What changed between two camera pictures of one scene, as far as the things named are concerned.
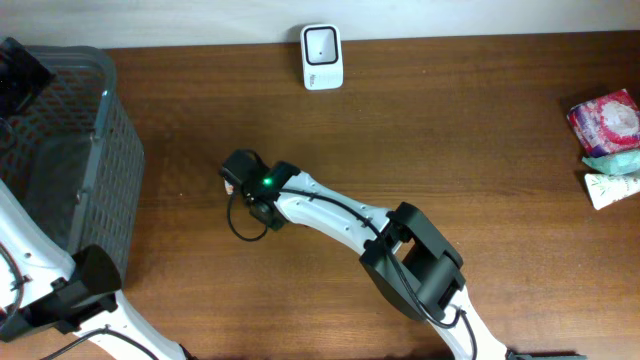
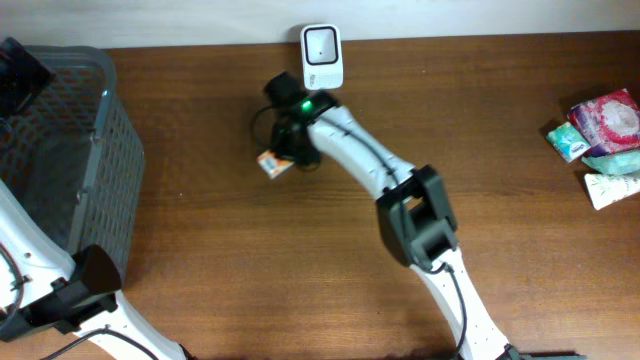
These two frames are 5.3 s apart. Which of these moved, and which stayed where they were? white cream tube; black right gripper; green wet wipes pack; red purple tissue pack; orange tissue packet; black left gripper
Moved: orange tissue packet; black right gripper
Stayed: white cream tube; red purple tissue pack; black left gripper; green wet wipes pack
